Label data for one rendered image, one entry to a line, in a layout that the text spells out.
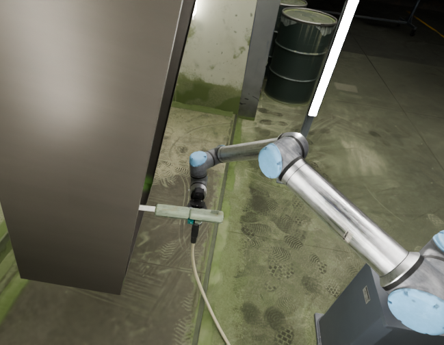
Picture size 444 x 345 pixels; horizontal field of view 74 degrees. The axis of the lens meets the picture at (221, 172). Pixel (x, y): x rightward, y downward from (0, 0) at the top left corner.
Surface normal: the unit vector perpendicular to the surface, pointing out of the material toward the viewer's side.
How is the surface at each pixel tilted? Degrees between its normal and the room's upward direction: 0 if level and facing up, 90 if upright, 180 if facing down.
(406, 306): 91
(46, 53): 91
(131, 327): 0
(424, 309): 91
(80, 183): 91
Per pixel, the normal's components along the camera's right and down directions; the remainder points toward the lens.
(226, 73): -0.13, 0.65
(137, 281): 0.11, -0.74
